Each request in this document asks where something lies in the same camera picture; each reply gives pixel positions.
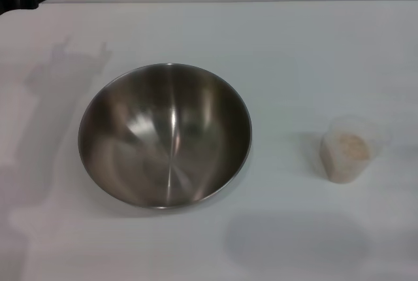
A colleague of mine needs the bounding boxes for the stainless steel mixing bowl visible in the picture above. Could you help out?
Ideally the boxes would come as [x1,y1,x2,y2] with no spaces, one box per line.
[77,63,253,209]

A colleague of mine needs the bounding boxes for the white rice grains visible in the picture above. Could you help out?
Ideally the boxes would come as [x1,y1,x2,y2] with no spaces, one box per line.
[321,132,372,183]

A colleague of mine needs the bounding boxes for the clear plastic measuring cup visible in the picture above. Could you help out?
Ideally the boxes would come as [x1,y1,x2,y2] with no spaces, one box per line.
[319,114,393,184]

